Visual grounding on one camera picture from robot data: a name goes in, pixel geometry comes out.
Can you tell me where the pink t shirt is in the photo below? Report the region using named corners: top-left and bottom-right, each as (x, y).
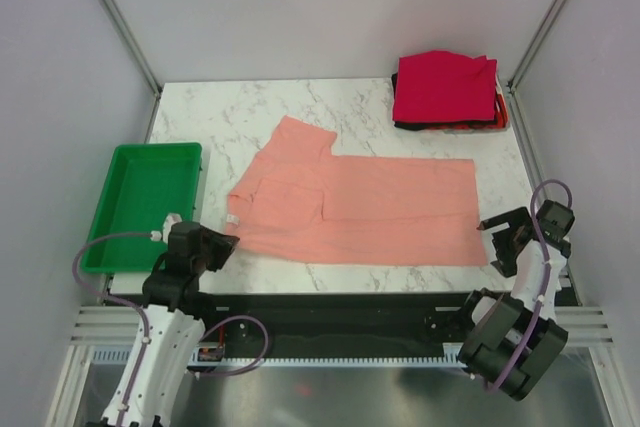
top-left (225, 116), bottom-right (487, 267)

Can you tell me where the white slotted cable duct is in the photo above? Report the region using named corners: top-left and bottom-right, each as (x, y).
top-left (91, 343), bottom-right (463, 368)

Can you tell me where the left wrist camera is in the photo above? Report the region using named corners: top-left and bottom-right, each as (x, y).
top-left (162, 213), bottom-right (183, 236)

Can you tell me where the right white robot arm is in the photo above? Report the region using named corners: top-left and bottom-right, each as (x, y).
top-left (457, 200), bottom-right (575, 401)

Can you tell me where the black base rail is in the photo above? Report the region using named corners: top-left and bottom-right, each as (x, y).
top-left (196, 293), bottom-right (467, 359)

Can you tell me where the aluminium frame post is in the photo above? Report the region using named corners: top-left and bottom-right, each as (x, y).
top-left (98, 0), bottom-right (162, 99)
top-left (505, 0), bottom-right (599, 93)

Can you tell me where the folded red t shirt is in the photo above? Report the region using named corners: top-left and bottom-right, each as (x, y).
top-left (392, 50), bottom-right (498, 124)

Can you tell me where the right aluminium frame post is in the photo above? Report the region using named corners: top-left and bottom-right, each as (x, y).
top-left (505, 0), bottom-right (599, 93)

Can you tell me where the left aluminium frame post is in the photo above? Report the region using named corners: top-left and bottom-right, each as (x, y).
top-left (98, 0), bottom-right (162, 99)

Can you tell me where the green plastic tray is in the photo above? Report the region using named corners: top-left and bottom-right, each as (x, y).
top-left (81, 143), bottom-right (202, 274)

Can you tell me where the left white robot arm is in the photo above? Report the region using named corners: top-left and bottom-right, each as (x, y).
top-left (88, 214), bottom-right (239, 426)

